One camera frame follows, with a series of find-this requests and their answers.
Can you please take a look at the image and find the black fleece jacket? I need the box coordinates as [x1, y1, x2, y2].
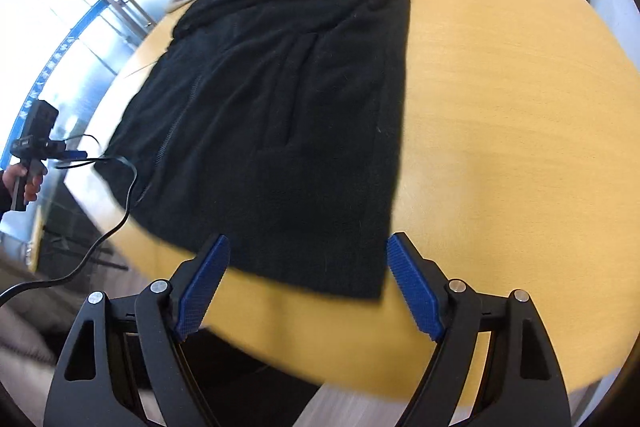
[94, 0, 412, 300]

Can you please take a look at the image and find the glass door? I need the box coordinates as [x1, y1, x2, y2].
[0, 0, 201, 128]

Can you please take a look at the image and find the black cable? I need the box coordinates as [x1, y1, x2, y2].
[0, 134, 140, 308]

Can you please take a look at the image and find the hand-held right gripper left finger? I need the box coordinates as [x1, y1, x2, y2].
[43, 234, 231, 427]

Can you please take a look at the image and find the person's left hand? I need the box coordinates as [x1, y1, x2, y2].
[2, 166, 47, 204]

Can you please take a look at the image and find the person's left forearm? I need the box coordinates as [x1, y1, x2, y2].
[0, 181, 16, 223]

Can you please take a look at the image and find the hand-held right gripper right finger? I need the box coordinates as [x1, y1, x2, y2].
[386, 232, 572, 427]

